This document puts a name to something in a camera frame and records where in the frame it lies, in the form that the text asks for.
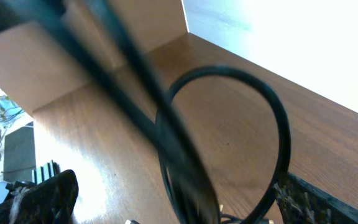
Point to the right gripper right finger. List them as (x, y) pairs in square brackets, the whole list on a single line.
[(302, 202)]

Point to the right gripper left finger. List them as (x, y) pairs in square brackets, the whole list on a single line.
[(52, 201)]

